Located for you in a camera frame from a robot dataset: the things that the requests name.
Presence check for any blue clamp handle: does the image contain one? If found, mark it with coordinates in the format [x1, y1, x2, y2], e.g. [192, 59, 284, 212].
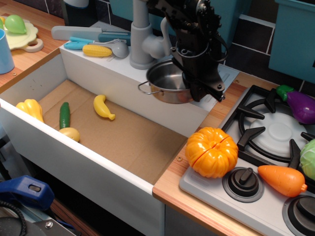
[0, 175, 55, 210]

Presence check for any teal cabinet right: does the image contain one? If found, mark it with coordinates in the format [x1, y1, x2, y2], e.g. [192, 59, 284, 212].
[269, 0, 315, 83]

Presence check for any orange toy carrot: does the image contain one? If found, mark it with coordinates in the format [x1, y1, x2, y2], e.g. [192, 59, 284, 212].
[257, 165, 308, 197]

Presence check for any black stove knob left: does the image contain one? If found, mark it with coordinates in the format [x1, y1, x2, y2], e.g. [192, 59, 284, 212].
[222, 167, 264, 203]

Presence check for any yellow toy squash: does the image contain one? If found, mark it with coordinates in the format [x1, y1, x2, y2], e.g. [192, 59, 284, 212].
[16, 99, 44, 123]

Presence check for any yellow toy banana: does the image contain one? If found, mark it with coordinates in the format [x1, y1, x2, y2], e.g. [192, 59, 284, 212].
[93, 94, 116, 120]

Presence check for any green toy cucumber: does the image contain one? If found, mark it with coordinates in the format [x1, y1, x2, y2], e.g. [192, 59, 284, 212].
[59, 102, 70, 129]

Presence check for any dark container with white lid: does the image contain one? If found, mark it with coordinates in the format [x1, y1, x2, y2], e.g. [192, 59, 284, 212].
[61, 0, 97, 27]

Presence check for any grey toy knife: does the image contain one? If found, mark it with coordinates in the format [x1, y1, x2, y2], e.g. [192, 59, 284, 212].
[51, 26, 131, 46]

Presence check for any grey toy stove top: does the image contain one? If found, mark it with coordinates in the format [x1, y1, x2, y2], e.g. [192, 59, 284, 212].
[180, 86, 315, 236]

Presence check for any pale yellow toy potato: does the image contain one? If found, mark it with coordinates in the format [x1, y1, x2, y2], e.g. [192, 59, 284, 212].
[59, 127, 80, 142]

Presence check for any black cable bottom left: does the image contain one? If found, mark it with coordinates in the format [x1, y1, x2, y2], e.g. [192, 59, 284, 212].
[0, 200, 27, 236]

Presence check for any grey toy spoon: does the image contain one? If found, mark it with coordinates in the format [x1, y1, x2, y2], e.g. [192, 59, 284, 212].
[94, 39, 129, 58]

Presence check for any small stainless steel pot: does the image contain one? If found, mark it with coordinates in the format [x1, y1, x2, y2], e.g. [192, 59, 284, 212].
[138, 59, 193, 104]

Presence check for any white toy sink basin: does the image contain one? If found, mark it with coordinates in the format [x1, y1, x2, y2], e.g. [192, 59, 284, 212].
[0, 21, 240, 236]

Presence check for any green toy pear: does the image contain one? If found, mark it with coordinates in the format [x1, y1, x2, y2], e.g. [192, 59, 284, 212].
[4, 15, 27, 34]

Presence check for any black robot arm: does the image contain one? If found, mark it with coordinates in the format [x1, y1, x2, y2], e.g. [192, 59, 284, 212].
[146, 0, 227, 102]

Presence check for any purple toy eggplant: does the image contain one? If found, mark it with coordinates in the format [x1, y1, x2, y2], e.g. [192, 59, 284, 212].
[276, 85, 315, 124]

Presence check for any black stove knob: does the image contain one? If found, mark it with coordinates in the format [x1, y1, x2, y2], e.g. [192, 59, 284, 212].
[222, 167, 264, 203]
[282, 195, 315, 236]

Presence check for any cream toy cutting board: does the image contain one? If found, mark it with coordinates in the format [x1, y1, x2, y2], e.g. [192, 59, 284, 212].
[0, 16, 44, 53]

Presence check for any black burner grate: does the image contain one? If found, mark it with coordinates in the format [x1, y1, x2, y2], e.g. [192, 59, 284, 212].
[222, 86, 315, 196]

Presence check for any light blue toy utensil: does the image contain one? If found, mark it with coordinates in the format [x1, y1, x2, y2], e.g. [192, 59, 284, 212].
[64, 37, 95, 50]

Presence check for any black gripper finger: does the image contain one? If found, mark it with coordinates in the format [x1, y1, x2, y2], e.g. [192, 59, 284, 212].
[189, 80, 208, 102]
[207, 83, 225, 102]

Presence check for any black stove knob right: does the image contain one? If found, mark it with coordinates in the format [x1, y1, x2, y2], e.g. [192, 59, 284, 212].
[282, 195, 315, 236]

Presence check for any green toy cabbage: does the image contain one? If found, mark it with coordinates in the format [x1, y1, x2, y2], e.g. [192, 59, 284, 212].
[300, 140, 315, 179]

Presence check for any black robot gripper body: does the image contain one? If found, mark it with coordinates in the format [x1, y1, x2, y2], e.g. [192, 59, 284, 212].
[171, 23, 228, 86]

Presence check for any grey toy faucet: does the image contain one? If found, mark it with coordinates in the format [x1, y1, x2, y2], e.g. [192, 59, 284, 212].
[129, 0, 172, 70]

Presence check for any orange toy pumpkin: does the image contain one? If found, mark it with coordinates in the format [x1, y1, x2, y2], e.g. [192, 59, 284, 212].
[185, 127, 239, 178]

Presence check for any light blue plastic cup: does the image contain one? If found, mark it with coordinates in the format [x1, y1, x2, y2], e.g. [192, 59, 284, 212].
[0, 29, 15, 74]

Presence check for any yellow toy corn cob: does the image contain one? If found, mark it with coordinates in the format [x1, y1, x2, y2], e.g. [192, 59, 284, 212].
[82, 44, 113, 57]

